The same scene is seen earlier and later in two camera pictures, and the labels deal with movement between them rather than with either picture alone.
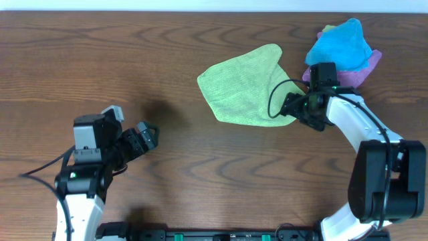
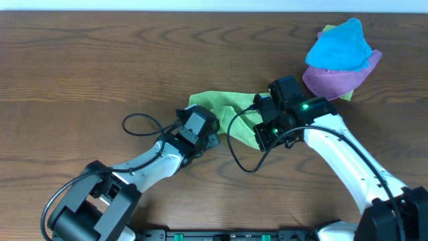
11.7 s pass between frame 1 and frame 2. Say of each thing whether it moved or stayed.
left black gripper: moved
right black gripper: moved
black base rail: stayed
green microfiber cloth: moved
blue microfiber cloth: stayed
